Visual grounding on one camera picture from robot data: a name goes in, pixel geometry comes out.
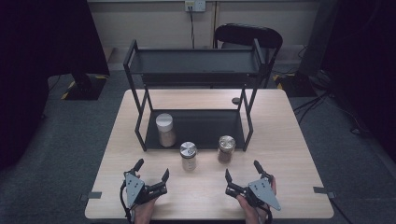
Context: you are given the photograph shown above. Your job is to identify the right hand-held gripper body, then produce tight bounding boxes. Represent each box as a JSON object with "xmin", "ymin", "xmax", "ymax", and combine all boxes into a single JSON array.
[{"xmin": 225, "ymin": 176, "xmax": 282, "ymax": 212}]

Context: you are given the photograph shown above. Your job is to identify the black stand base, yellow tape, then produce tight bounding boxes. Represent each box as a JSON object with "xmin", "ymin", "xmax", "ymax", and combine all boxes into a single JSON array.
[
  {"xmin": 273, "ymin": 73, "xmax": 318, "ymax": 98},
  {"xmin": 61, "ymin": 73, "xmax": 109, "ymax": 101}
]

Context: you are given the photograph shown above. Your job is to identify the right hand-held gripper cable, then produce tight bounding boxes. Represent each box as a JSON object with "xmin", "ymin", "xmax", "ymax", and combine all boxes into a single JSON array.
[{"xmin": 258, "ymin": 204, "xmax": 275, "ymax": 224}]

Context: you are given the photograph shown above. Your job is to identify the hand-held gripper cable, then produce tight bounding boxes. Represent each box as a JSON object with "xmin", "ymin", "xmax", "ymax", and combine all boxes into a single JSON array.
[
  {"xmin": 258, "ymin": 204, "xmax": 275, "ymax": 224},
  {"xmin": 119, "ymin": 181, "xmax": 134, "ymax": 224}
]

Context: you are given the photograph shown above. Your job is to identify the grey stand column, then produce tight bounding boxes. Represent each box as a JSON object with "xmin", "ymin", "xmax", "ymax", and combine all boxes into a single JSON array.
[{"xmin": 298, "ymin": 0, "xmax": 341, "ymax": 77}]

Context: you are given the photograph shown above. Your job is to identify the grey tape strip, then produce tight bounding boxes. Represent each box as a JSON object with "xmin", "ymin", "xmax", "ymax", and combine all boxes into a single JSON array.
[
  {"xmin": 78, "ymin": 191, "xmax": 103, "ymax": 202},
  {"xmin": 312, "ymin": 186, "xmax": 337, "ymax": 200}
]

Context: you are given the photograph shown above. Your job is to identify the black curtain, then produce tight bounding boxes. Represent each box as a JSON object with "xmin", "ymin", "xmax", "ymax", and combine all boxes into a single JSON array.
[{"xmin": 0, "ymin": 0, "xmax": 110, "ymax": 171}]

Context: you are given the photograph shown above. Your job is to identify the white-lid glass jar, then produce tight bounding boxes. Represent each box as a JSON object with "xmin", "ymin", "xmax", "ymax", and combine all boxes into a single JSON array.
[{"xmin": 155, "ymin": 112, "xmax": 177, "ymax": 147}]

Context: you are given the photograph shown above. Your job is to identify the black floor cables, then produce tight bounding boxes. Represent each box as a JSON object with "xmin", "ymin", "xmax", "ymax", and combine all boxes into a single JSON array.
[{"xmin": 292, "ymin": 90, "xmax": 372, "ymax": 138}]

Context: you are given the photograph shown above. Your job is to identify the black metal two-tier shelf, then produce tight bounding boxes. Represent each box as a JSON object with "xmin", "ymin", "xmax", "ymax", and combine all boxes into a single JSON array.
[{"xmin": 122, "ymin": 38, "xmax": 269, "ymax": 153}]

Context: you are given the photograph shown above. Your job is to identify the left hand-held gripper cable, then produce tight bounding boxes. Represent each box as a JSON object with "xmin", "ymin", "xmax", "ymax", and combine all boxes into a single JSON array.
[{"xmin": 119, "ymin": 181, "xmax": 134, "ymax": 224}]

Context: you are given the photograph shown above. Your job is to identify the dark curtain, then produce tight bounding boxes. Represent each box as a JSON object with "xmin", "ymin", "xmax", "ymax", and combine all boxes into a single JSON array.
[{"xmin": 321, "ymin": 0, "xmax": 396, "ymax": 162}]

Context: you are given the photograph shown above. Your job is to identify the black chair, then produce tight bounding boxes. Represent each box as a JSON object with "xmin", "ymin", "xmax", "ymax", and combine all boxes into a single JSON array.
[{"xmin": 213, "ymin": 22, "xmax": 284, "ymax": 90}]

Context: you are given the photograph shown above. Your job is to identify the silver-lid jar with brown contents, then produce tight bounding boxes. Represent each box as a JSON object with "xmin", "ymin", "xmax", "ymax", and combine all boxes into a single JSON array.
[{"xmin": 217, "ymin": 134, "xmax": 236, "ymax": 165}]

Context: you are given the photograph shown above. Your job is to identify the person's right hand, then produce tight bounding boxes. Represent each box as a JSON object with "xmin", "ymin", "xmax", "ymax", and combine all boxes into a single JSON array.
[{"xmin": 236, "ymin": 175, "xmax": 278, "ymax": 224}]

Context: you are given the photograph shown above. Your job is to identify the black wall socket cable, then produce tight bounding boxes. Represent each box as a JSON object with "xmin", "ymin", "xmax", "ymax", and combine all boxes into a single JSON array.
[{"xmin": 188, "ymin": 6, "xmax": 196, "ymax": 49}]

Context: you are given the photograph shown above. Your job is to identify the person's left hand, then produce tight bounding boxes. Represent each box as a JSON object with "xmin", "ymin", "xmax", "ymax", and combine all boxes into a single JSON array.
[{"xmin": 133, "ymin": 174, "xmax": 159, "ymax": 224}]

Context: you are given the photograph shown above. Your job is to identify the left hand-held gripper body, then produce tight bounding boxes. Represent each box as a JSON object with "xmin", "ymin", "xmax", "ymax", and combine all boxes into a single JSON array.
[{"xmin": 122, "ymin": 172, "xmax": 169, "ymax": 209}]

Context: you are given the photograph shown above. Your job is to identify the white wall socket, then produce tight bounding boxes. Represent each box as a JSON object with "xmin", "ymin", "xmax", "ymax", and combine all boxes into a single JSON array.
[{"xmin": 184, "ymin": 0, "xmax": 206, "ymax": 13}]

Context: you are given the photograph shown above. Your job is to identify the silver-lid jar with pale contents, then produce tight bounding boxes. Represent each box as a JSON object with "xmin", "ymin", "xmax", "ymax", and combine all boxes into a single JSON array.
[{"xmin": 179, "ymin": 141, "xmax": 198, "ymax": 172}]

